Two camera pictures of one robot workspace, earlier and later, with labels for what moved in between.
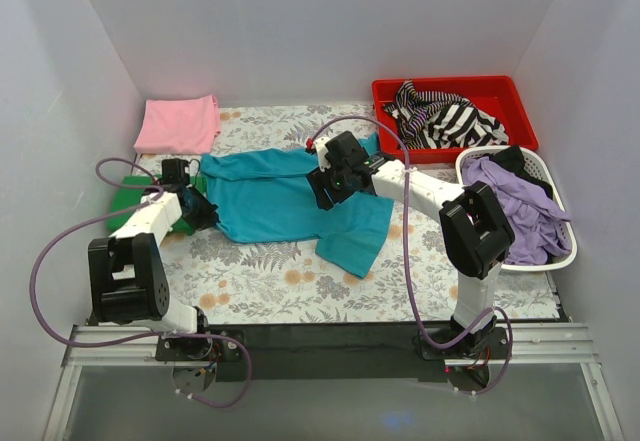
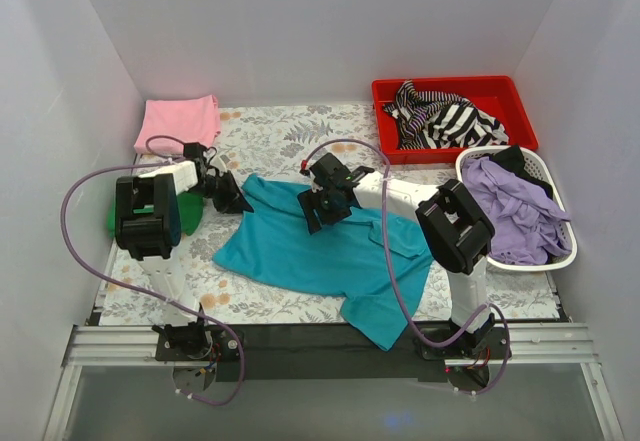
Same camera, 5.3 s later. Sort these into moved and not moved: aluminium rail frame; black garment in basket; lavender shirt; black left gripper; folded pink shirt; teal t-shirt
Moved: black left gripper; teal t-shirt
Not moved: black garment in basket; folded pink shirt; aluminium rail frame; lavender shirt
